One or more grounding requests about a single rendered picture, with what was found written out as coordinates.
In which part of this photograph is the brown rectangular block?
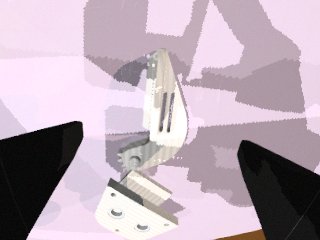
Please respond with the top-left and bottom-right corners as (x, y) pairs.
(215, 229), (265, 240)

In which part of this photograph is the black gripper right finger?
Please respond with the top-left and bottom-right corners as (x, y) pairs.
(237, 140), (320, 240)

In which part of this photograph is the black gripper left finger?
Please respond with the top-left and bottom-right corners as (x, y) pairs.
(0, 120), (84, 240)

